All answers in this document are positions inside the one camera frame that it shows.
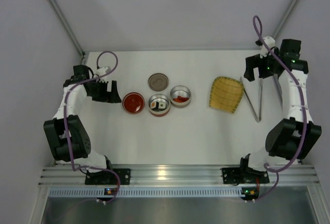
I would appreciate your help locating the bamboo woven serving tray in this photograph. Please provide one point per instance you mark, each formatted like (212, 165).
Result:
(226, 94)

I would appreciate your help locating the stainless steel food tongs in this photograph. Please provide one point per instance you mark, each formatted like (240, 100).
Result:
(253, 94)

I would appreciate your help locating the red steel lunch box bowl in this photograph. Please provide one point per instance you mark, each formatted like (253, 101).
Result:
(159, 97)

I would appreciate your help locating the aluminium frame rail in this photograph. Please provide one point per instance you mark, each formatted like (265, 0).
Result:
(67, 28)
(175, 175)

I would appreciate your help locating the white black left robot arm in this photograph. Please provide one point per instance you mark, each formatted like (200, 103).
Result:
(67, 138)

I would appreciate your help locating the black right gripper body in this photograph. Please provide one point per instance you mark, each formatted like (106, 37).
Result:
(261, 67)

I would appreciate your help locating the beige steel lunch box bowl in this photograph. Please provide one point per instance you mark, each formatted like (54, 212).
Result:
(180, 90)

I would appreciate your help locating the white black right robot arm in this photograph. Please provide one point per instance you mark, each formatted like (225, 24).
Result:
(295, 135)

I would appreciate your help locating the slotted grey cable duct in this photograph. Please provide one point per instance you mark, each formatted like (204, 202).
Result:
(151, 192)

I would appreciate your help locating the beige lunch box lid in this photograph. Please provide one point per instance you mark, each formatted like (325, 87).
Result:
(158, 82)

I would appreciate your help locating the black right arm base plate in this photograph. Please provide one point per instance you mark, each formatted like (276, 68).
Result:
(237, 175)

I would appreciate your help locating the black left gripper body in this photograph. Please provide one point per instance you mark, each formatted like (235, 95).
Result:
(102, 93)

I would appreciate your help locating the green sushi roll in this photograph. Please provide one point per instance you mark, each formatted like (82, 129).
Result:
(162, 105)

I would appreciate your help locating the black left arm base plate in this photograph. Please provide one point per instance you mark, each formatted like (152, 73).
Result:
(107, 178)

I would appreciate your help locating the red lunch box lid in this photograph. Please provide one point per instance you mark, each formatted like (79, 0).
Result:
(133, 103)

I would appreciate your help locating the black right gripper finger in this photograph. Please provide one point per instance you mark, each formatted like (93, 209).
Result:
(250, 64)
(263, 69)

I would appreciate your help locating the aluminium front frame rail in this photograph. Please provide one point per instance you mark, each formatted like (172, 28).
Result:
(175, 175)

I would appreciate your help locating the orange sushi roll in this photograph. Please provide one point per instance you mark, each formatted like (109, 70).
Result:
(154, 105)

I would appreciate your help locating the aluminium left side frame rail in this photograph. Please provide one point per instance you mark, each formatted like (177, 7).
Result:
(67, 28)

